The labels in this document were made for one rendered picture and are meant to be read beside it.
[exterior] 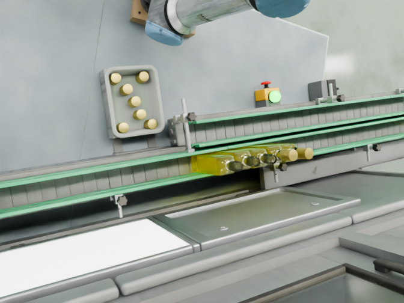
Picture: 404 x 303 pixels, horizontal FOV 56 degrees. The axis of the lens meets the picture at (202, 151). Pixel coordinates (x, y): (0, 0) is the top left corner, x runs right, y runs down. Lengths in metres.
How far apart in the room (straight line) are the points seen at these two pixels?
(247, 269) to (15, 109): 0.86
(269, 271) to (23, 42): 0.98
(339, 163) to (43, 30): 1.19
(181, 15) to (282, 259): 0.68
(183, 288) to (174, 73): 0.88
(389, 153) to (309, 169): 0.45
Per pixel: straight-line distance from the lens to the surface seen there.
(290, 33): 1.71
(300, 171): 1.52
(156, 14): 1.16
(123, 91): 1.28
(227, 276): 0.75
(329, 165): 1.62
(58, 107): 1.31
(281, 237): 0.85
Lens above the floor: 2.05
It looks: 65 degrees down
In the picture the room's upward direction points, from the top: 92 degrees clockwise
